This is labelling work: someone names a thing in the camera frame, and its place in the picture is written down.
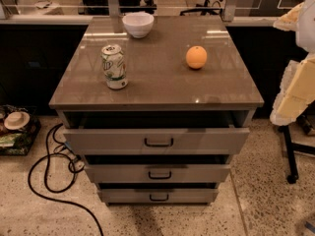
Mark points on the grey top drawer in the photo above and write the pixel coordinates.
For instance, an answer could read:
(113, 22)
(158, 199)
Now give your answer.
(187, 132)

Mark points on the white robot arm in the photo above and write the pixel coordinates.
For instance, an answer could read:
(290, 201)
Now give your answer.
(297, 88)

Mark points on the white bowl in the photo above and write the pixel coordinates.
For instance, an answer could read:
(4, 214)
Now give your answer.
(138, 24)

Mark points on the grey middle drawer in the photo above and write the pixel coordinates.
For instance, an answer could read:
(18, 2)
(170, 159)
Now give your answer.
(182, 168)

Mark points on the black stand leg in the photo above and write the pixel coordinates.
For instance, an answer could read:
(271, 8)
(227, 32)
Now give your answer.
(291, 148)

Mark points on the green white soda can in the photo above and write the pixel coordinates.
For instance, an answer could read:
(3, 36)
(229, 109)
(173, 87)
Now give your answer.
(113, 66)

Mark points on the grey bottom drawer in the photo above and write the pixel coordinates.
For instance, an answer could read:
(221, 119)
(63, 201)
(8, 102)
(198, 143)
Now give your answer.
(157, 193)

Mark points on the grey drawer cabinet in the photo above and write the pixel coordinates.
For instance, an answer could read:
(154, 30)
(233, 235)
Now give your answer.
(159, 79)

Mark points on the beige small hat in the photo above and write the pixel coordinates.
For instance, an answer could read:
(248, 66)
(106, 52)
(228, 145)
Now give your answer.
(17, 120)

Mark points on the grey drawer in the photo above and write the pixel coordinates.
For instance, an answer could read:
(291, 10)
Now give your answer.
(182, 168)
(157, 193)
(187, 132)

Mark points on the orange fruit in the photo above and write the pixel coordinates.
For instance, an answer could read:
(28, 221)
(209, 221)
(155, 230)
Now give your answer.
(196, 57)

